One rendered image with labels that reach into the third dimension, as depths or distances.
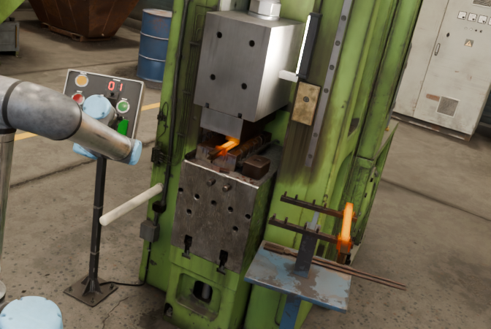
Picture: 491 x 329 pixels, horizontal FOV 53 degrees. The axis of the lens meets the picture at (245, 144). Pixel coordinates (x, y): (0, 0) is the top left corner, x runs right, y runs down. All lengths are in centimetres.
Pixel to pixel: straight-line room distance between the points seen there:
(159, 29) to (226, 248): 475
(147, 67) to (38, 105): 564
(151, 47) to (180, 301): 465
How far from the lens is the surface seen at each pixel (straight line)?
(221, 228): 225
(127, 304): 281
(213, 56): 212
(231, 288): 238
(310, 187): 224
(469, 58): 713
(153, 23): 672
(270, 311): 261
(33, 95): 124
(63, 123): 126
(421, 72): 725
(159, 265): 283
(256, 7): 223
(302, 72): 208
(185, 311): 261
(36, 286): 293
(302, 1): 246
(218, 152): 212
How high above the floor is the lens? 181
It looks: 21 degrees down
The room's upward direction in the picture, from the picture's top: 11 degrees clockwise
